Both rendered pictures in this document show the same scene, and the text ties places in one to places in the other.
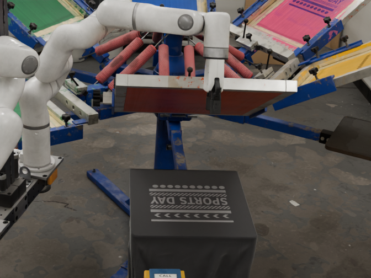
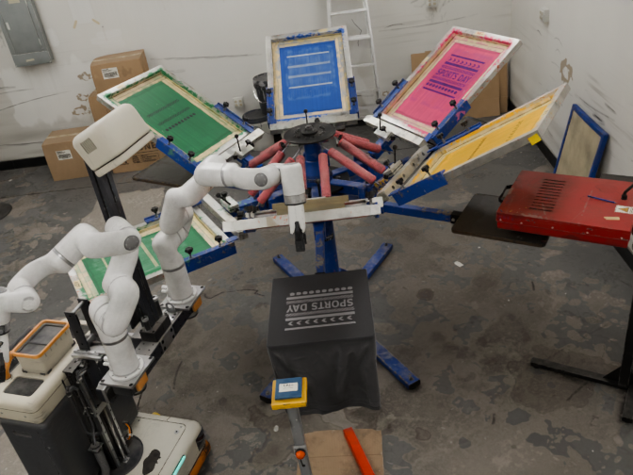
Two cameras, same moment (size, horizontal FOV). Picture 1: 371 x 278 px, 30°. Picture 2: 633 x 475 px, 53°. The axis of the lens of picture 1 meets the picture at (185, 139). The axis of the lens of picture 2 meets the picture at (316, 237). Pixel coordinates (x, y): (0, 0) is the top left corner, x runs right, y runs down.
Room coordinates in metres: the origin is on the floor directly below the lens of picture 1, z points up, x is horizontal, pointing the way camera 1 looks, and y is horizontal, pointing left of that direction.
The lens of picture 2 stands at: (0.08, -0.49, 2.64)
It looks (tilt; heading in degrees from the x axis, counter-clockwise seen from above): 31 degrees down; 11
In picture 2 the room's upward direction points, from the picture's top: 9 degrees counter-clockwise
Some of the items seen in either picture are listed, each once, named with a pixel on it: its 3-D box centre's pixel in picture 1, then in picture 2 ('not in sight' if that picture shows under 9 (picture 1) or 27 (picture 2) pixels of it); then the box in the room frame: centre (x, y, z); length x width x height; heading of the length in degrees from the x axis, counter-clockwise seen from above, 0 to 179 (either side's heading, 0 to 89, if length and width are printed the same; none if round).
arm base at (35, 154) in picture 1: (32, 143); (174, 280); (2.12, 0.53, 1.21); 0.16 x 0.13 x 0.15; 80
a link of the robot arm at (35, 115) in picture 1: (36, 101); (169, 247); (2.13, 0.51, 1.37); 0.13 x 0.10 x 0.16; 167
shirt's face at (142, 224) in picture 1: (189, 200); (319, 305); (2.27, -0.03, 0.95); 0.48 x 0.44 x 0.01; 7
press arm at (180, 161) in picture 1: (178, 154); (319, 254); (2.76, 0.03, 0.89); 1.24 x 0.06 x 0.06; 7
